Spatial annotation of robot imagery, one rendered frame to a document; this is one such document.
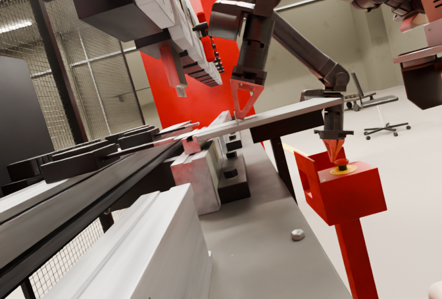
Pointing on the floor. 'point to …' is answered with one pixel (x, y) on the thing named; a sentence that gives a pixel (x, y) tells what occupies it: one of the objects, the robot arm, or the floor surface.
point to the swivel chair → (377, 108)
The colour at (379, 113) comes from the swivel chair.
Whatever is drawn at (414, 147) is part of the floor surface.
